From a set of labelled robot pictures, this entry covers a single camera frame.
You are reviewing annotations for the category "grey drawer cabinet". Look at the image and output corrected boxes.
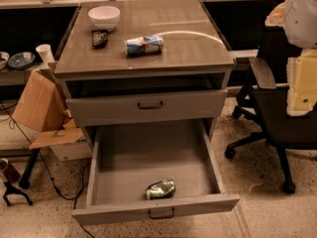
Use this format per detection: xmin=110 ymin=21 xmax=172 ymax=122
xmin=55 ymin=0 xmax=236 ymax=143

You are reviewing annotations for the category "white paper cup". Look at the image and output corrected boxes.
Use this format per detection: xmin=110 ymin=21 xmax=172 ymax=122
xmin=36 ymin=44 xmax=54 ymax=63

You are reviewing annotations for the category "small black tripod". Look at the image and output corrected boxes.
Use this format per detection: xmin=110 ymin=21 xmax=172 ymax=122
xmin=0 ymin=159 xmax=33 ymax=206

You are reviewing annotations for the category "crushed green can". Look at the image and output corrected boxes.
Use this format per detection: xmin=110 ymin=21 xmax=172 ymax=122
xmin=146 ymin=178 xmax=175 ymax=200

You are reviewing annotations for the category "black office chair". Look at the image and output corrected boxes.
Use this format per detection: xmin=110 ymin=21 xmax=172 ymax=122
xmin=225 ymin=0 xmax=317 ymax=193

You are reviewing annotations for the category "dark blue plate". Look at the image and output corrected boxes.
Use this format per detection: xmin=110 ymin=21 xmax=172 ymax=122
xmin=8 ymin=52 xmax=36 ymax=70

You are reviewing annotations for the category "blue white can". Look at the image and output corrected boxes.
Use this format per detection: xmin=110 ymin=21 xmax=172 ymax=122
xmin=124 ymin=36 xmax=163 ymax=57

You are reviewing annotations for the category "grey top drawer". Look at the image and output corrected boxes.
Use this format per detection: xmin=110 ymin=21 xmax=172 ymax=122
xmin=66 ymin=89 xmax=227 ymax=127

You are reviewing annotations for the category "black floor cable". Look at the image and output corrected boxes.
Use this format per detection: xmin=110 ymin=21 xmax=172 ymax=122
xmin=0 ymin=101 xmax=96 ymax=238

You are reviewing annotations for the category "brown cardboard box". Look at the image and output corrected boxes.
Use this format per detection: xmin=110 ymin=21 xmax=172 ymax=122
xmin=13 ymin=62 xmax=83 ymax=149

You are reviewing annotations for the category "open grey middle drawer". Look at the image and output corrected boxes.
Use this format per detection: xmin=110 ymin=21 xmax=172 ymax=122
xmin=72 ymin=120 xmax=239 ymax=225

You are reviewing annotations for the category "small black chip bag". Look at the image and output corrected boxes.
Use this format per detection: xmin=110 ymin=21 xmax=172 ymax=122
xmin=92 ymin=30 xmax=108 ymax=49

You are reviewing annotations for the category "white bowl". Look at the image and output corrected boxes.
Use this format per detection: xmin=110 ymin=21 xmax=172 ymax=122
xmin=88 ymin=6 xmax=120 ymax=31

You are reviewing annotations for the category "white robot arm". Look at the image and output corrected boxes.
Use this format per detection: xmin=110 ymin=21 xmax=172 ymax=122
xmin=264 ymin=0 xmax=317 ymax=116

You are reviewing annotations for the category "black table leg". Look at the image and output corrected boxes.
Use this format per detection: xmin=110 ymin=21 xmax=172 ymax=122
xmin=19 ymin=149 xmax=40 ymax=189

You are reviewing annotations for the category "grey bowl at edge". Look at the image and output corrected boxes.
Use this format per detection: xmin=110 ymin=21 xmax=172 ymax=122
xmin=0 ymin=52 xmax=10 ymax=70

